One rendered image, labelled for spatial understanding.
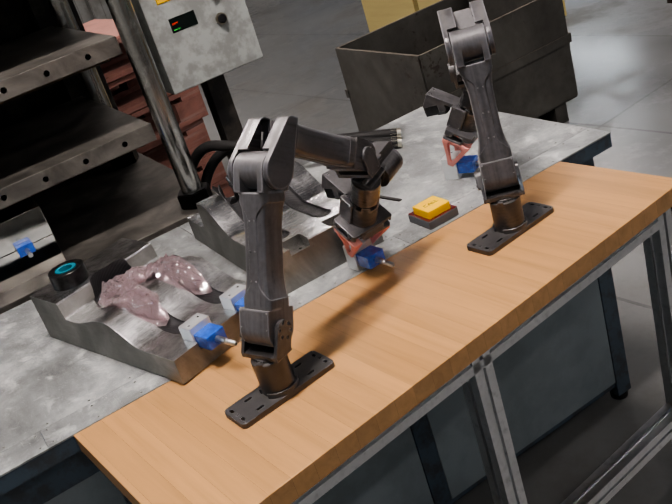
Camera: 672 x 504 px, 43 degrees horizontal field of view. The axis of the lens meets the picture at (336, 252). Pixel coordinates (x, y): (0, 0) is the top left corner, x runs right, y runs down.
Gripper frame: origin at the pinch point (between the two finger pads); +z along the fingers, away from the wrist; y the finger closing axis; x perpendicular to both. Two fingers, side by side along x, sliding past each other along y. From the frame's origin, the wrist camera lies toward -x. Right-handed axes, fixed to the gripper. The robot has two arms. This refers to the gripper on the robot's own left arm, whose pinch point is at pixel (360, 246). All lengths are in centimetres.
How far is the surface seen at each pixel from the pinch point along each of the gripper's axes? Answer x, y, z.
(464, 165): -7.2, -39.2, 5.4
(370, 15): -307, -295, 234
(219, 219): -32.4, 13.4, 10.6
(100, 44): -98, 5, 5
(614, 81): -97, -276, 152
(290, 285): -4.5, 14.7, 5.9
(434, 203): 0.0, -21.6, 0.9
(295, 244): -10.7, 8.5, 3.0
